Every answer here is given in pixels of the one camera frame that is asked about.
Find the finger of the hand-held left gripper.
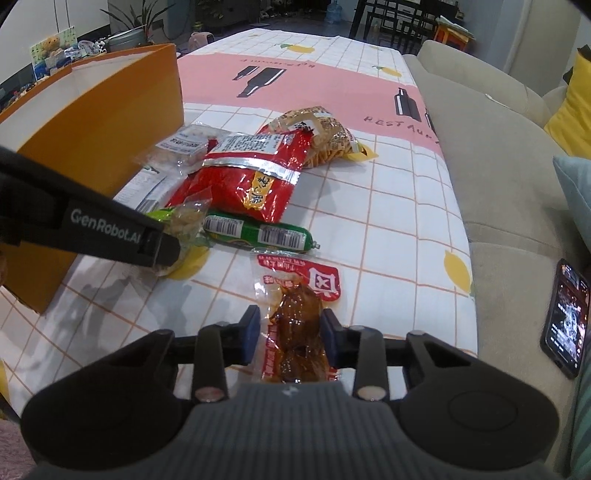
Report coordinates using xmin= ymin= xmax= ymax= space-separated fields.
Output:
xmin=136 ymin=226 xmax=182 ymax=278

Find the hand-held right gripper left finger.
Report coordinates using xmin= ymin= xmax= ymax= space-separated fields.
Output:
xmin=133 ymin=305 xmax=262 ymax=404

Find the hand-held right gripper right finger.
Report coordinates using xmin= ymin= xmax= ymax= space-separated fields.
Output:
xmin=321 ymin=308 xmax=468 ymax=402

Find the green clear snack packet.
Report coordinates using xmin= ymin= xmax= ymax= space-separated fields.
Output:
xmin=145 ymin=191 xmax=216 ymax=274

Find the braised meat snack packet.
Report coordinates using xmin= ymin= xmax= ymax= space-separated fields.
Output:
xmin=252 ymin=251 xmax=343 ymax=385

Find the long white snack packet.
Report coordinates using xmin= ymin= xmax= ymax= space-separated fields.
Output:
xmin=113 ymin=165 xmax=182 ymax=216

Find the orange cardboard box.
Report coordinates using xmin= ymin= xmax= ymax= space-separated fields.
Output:
xmin=0 ymin=43 xmax=185 ymax=315

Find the green sausage stick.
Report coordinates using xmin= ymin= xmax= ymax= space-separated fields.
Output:
xmin=202 ymin=212 xmax=321 ymax=254

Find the red foil snack packet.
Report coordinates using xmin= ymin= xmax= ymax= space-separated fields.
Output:
xmin=165 ymin=129 xmax=315 ymax=225

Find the clear packet of white candies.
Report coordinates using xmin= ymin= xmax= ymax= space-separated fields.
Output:
xmin=135 ymin=123 xmax=232 ymax=179

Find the brown noodle snack packet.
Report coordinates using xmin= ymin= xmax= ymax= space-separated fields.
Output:
xmin=295 ymin=117 xmax=364 ymax=170
xmin=269 ymin=105 xmax=334 ymax=139

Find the printed pink white tablecloth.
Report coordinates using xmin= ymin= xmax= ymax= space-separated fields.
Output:
xmin=0 ymin=28 xmax=478 ymax=416

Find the grey metal bin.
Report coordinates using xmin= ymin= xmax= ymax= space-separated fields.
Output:
xmin=104 ymin=27 xmax=161 ymax=52

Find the spiky potted plant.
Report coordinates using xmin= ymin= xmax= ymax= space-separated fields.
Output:
xmin=99 ymin=0 xmax=177 ymax=37

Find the beige sofa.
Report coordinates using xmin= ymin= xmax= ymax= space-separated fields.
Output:
xmin=402 ymin=39 xmax=591 ymax=480

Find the black smartphone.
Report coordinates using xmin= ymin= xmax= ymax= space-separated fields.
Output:
xmin=539 ymin=257 xmax=591 ymax=380

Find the teal pillow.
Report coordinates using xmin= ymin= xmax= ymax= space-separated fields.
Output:
xmin=553 ymin=154 xmax=591 ymax=241

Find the black dining chair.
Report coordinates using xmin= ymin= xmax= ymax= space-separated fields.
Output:
xmin=348 ymin=0 xmax=393 ymax=41
xmin=390 ymin=0 xmax=440 ymax=53

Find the red stool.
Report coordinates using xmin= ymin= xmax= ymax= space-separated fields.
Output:
xmin=433 ymin=16 xmax=477 ymax=52

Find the yellow pillow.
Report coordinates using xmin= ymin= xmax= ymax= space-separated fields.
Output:
xmin=542 ymin=51 xmax=591 ymax=158

